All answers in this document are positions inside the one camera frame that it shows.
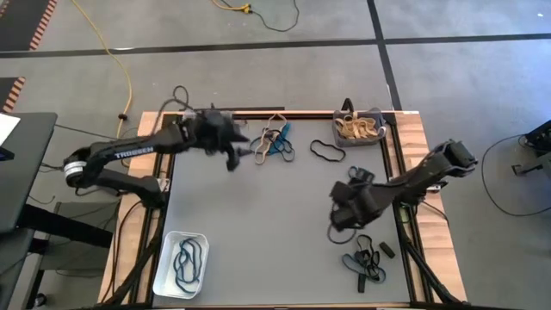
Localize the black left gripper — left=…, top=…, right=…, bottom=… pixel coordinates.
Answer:
left=184, top=109, right=251, bottom=172

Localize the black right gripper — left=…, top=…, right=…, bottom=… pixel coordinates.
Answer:
left=330, top=180, right=388, bottom=233

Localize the thin tan rubber band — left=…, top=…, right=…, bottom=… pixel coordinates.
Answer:
left=253, top=113, right=288, bottom=165

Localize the thin black rubber band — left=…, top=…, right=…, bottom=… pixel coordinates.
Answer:
left=248, top=131, right=297, bottom=164

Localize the wavy black rubber band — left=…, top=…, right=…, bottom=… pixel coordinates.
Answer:
left=309, top=139, right=347, bottom=164

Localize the grey plastic basket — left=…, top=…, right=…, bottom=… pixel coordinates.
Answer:
left=331, top=107, right=387, bottom=148

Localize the white plastic basket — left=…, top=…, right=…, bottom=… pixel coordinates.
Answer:
left=152, top=230, right=211, bottom=301

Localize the black desk leg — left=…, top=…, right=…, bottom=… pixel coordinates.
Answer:
left=16, top=204, right=114, bottom=250

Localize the black desk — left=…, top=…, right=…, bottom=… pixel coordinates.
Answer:
left=0, top=112, right=59, bottom=234

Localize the black floor device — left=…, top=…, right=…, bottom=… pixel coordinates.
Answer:
left=511, top=119, right=551, bottom=177

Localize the white paper sheet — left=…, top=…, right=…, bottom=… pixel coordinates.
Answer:
left=0, top=114, right=22, bottom=147

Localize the black orange-striped floor mat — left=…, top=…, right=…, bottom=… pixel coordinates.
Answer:
left=0, top=0, right=59, bottom=52
left=0, top=76, right=27, bottom=115

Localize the dark grey base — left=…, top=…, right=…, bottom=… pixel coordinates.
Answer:
left=0, top=227, right=44, bottom=310

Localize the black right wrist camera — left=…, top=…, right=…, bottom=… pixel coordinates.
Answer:
left=346, top=165, right=376, bottom=185

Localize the black looped cable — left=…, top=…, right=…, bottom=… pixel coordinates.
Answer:
left=159, top=84, right=193, bottom=126

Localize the black aluminium table frame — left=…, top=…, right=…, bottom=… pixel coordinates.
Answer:
left=128, top=109, right=436, bottom=307

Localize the black frame strut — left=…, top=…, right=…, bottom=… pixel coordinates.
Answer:
left=395, top=223, right=460, bottom=305
left=102, top=206, right=169, bottom=307

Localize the long yellow cable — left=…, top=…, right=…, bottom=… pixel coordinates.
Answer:
left=70, top=0, right=133, bottom=140

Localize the black floor cable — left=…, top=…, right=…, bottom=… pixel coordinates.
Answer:
left=480, top=133, right=551, bottom=217
left=248, top=0, right=301, bottom=34
left=25, top=123, right=143, bottom=203

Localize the yellow cable with plug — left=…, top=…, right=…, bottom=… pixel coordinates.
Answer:
left=210, top=0, right=253, bottom=13

